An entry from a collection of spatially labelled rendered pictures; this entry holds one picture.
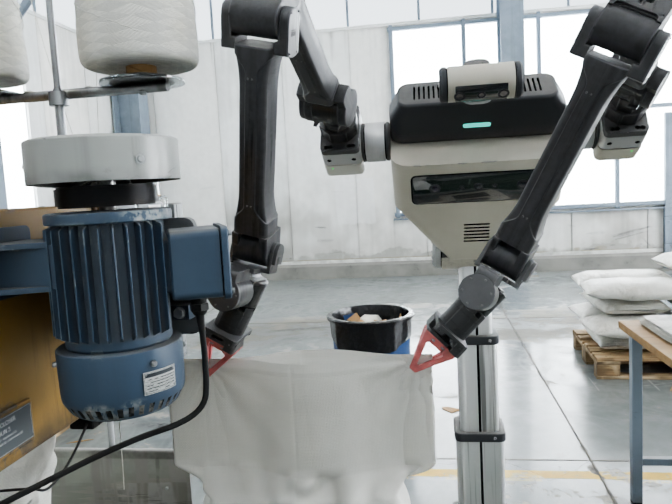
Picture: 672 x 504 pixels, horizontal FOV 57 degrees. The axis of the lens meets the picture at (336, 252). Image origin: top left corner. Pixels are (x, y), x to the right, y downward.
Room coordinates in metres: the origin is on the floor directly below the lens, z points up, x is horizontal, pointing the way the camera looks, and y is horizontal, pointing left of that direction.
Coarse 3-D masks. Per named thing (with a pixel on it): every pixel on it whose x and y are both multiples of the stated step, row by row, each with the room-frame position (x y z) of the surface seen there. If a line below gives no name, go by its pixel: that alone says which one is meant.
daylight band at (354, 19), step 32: (64, 0) 8.34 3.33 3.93; (320, 0) 9.17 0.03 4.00; (352, 0) 9.10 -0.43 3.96; (384, 0) 9.03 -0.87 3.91; (416, 0) 8.96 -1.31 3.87; (448, 0) 8.90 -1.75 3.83; (480, 0) 8.83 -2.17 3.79; (544, 0) 8.70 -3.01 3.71; (576, 0) 8.64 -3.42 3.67; (608, 0) 8.58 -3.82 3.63
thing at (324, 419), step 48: (192, 384) 1.10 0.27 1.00; (240, 384) 1.08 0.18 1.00; (288, 384) 1.03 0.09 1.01; (336, 384) 1.03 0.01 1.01; (384, 384) 1.05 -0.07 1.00; (432, 384) 1.05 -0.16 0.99; (192, 432) 1.10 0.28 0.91; (240, 432) 1.08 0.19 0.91; (288, 432) 1.04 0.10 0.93; (336, 432) 1.03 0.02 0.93; (384, 432) 1.05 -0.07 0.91; (432, 432) 1.05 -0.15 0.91; (240, 480) 1.06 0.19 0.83; (288, 480) 1.03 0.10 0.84; (336, 480) 1.03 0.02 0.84; (384, 480) 1.03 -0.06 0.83
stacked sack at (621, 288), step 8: (592, 280) 4.23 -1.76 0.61; (600, 280) 4.17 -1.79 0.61; (608, 280) 4.11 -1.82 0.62; (616, 280) 4.06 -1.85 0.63; (624, 280) 4.05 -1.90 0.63; (632, 280) 4.05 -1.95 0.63; (640, 280) 4.03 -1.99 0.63; (648, 280) 3.99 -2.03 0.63; (656, 280) 3.98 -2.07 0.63; (664, 280) 3.99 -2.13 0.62; (584, 288) 4.14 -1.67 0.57; (592, 288) 4.04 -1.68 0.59; (600, 288) 3.99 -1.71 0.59; (608, 288) 3.97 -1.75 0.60; (616, 288) 3.95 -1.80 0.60; (624, 288) 3.94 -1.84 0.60; (632, 288) 3.92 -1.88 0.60; (640, 288) 3.90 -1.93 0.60; (648, 288) 3.89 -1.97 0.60; (656, 288) 3.88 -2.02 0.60; (664, 288) 3.87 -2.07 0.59; (592, 296) 4.00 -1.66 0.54; (600, 296) 3.97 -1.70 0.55; (608, 296) 3.95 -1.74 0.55; (616, 296) 3.93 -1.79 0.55; (624, 296) 3.92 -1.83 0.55; (632, 296) 3.90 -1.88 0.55; (640, 296) 3.89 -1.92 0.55; (648, 296) 3.88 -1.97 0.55; (656, 296) 3.87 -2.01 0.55; (664, 296) 3.86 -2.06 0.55
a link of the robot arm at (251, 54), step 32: (224, 0) 0.94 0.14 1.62; (224, 32) 0.94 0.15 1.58; (288, 32) 0.91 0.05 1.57; (256, 64) 0.93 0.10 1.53; (256, 96) 0.95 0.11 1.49; (256, 128) 0.97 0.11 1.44; (256, 160) 0.99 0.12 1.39; (256, 192) 1.01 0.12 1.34; (256, 224) 1.03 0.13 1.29; (256, 256) 1.05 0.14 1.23
